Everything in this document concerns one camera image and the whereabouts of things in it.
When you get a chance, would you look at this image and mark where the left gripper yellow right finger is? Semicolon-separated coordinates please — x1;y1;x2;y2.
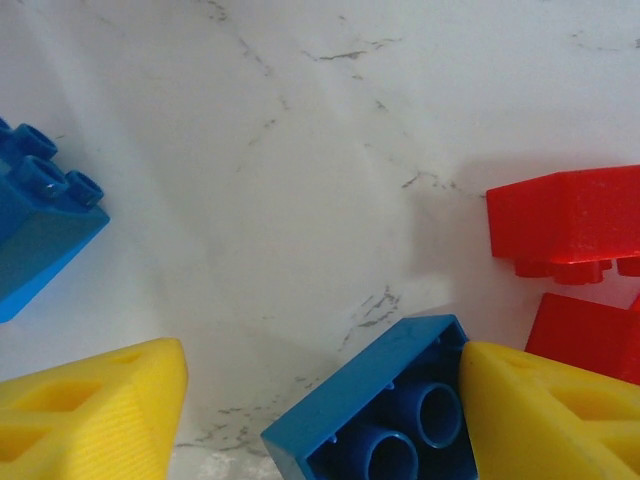
458;340;640;480

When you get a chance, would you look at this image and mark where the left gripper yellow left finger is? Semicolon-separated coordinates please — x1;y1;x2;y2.
0;337;190;480

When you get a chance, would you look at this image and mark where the red lego brick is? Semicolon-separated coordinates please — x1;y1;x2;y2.
485;164;640;285
523;292;640;386

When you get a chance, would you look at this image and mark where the blue lego brick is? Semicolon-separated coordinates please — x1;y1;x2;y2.
260;313;479;480
0;117;111;324

